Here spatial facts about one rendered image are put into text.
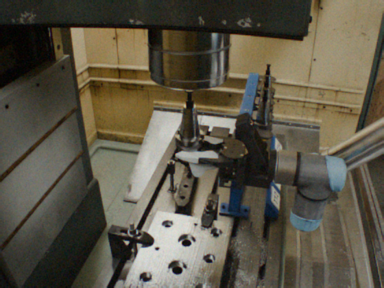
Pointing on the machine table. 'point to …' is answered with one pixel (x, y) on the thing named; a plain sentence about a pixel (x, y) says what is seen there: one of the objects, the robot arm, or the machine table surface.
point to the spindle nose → (188, 59)
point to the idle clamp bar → (184, 193)
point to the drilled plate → (217, 245)
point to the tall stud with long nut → (171, 174)
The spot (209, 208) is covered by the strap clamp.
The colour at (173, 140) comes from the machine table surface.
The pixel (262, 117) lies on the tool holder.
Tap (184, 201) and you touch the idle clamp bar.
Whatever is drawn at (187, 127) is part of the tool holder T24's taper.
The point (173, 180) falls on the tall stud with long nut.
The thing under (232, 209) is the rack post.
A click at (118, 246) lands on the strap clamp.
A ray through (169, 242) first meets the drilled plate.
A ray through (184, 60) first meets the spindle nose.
